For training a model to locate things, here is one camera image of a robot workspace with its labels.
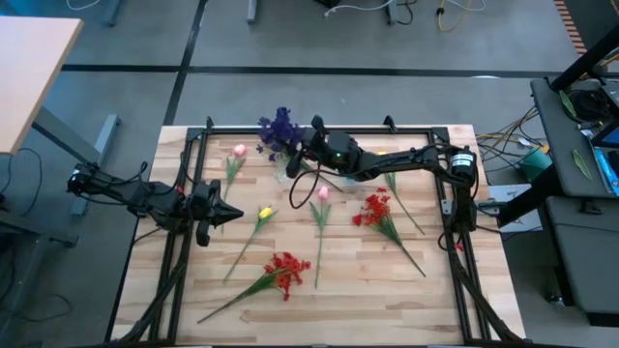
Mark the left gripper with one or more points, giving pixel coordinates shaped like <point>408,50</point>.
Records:
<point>205,210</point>

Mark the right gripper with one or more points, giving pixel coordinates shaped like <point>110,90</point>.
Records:
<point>331,150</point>

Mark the clear glass vase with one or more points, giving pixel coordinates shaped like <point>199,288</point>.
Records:
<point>283,170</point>

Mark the pink artificial tulip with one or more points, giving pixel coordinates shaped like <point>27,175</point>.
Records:
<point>323,194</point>
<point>240,150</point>

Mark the red artificial flower bunch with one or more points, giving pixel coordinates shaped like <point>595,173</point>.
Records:
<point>374,212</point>
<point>287,270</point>

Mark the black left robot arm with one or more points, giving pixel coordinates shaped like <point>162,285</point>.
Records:
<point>145,200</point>

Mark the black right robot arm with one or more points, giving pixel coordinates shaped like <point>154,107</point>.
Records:
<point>411,159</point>

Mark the gray desk leg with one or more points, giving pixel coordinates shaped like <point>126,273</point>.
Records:
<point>58,130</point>

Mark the black stand leg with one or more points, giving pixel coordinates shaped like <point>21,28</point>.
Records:
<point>529,195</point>
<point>585,58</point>

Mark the white paper sheet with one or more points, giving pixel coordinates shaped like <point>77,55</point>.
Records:
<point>527,222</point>

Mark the light wooden desk top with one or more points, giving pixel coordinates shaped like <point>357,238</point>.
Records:
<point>34,72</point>

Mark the gray side table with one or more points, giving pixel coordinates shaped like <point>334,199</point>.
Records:
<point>556,145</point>

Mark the green loose leaf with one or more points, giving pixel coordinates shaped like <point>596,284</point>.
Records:
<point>567,104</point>
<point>581,164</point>

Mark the dark gray bench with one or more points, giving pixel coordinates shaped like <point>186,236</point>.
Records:
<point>585,261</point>

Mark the orange striped strip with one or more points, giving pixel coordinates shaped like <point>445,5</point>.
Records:
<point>570,26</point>

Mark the laptop with blue screen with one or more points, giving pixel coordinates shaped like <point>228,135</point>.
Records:
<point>610,137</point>

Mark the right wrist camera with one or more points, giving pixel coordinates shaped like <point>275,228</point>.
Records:
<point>317,123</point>

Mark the black aluminium table frame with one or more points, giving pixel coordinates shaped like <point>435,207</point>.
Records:
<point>367,129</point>

